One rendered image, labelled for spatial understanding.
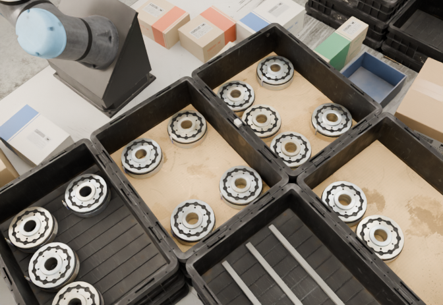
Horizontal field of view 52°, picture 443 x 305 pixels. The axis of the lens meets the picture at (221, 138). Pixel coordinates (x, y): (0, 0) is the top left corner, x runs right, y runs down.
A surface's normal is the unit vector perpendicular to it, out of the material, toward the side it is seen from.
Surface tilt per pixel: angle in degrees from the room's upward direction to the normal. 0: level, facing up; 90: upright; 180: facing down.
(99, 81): 44
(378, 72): 90
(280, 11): 0
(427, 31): 0
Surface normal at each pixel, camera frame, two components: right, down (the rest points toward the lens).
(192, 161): -0.05, -0.54
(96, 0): -0.48, 0.07
